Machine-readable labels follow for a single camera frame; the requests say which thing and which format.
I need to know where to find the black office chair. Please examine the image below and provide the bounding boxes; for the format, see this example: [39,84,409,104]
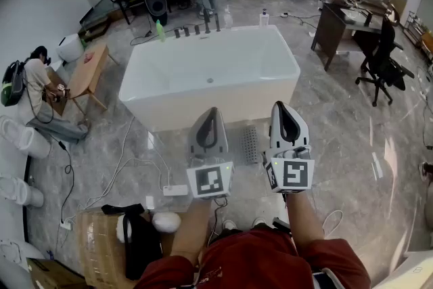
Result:
[355,14,415,108]

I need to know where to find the black dining chair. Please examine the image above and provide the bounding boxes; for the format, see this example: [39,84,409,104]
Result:
[107,0,140,26]

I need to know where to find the person's black trousers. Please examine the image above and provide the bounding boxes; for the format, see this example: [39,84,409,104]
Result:
[233,225,261,234]

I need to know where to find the left hand-held gripper cable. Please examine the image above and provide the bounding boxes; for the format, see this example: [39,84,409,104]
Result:
[207,196,230,247]

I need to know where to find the white power cable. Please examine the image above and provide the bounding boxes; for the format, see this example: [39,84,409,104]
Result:
[76,114,173,228]

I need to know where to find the white carton box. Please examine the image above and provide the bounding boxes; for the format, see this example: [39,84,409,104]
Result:
[381,249,433,289]

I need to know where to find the white pump bottle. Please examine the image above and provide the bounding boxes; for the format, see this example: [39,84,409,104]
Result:
[258,8,271,28]

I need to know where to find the green plastic bottle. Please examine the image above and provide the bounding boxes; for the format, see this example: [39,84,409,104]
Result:
[156,19,167,43]

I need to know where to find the grey marble floor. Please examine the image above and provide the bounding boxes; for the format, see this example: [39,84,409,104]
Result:
[0,0,433,285]

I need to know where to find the white power strip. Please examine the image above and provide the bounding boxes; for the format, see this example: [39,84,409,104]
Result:
[162,184,189,197]

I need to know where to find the person's right forearm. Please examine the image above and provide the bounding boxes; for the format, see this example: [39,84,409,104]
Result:
[286,192,326,257]

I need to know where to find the large cardboard box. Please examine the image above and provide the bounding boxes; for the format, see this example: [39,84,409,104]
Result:
[74,208,183,289]

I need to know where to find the grey perforated bath mat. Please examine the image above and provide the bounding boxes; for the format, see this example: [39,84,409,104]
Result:
[240,125,259,166]

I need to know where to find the black strap bag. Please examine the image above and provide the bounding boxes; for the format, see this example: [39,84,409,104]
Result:
[100,203,164,281]

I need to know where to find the dark glass panel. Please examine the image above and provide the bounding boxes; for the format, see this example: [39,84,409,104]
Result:
[78,0,113,42]

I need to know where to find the oval wooden table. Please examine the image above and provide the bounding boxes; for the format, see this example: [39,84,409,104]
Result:
[65,43,120,114]

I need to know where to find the white bathtub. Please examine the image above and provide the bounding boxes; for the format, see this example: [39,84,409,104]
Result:
[118,24,302,133]

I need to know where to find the clear water bottle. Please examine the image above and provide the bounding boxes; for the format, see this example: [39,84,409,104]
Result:
[223,7,234,30]

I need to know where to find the white rounded appliance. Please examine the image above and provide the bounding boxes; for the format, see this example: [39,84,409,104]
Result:
[55,32,86,62]

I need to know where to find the person's left forearm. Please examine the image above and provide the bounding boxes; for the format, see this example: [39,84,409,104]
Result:
[168,196,219,268]

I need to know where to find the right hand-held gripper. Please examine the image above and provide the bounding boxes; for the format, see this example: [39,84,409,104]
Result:
[262,101,315,194]

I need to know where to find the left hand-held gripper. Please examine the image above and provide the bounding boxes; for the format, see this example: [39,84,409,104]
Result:
[186,107,235,200]

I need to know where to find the metal shelf rack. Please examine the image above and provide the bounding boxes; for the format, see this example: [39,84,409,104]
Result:
[403,9,433,62]

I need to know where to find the small cardboard box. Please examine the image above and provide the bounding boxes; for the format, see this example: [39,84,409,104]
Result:
[26,257,87,289]

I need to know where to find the dark wooden desk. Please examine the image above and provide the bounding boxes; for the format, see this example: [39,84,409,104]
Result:
[311,1,390,72]

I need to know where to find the person's red shirt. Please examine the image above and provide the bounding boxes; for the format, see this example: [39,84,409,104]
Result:
[133,228,373,289]

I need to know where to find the white round padded object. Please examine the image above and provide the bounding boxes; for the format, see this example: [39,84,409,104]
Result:
[152,211,182,234]

